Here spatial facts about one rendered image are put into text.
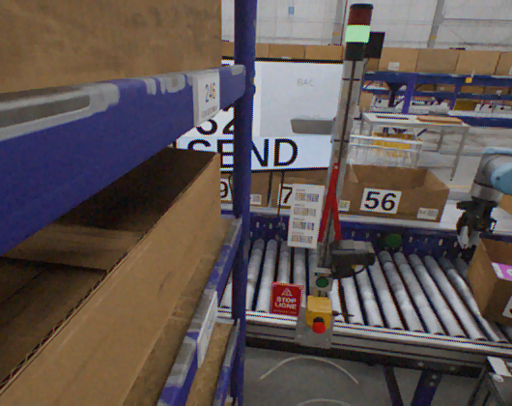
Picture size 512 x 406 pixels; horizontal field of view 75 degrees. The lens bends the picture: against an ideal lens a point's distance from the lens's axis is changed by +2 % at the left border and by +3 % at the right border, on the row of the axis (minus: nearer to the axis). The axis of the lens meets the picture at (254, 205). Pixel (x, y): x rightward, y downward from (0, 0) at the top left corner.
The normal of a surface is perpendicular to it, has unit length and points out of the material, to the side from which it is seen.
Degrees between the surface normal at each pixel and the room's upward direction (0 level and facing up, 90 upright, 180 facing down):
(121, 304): 90
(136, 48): 92
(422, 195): 90
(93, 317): 90
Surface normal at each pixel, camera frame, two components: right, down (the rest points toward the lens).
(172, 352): 0.04, -0.91
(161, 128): 0.99, 0.09
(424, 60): -0.14, 0.40
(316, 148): 0.22, 0.35
